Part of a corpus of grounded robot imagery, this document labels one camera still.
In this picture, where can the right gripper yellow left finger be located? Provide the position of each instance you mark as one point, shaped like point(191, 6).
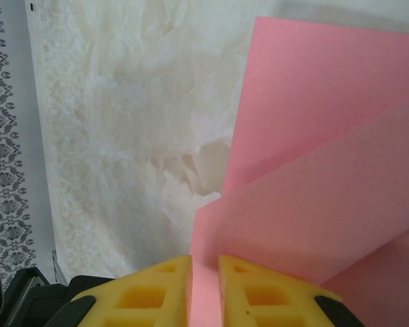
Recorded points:
point(139, 299)

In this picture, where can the pink paper sheet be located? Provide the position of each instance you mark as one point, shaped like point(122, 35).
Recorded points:
point(310, 119)

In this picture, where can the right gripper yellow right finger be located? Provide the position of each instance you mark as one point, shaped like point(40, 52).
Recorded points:
point(276, 299)

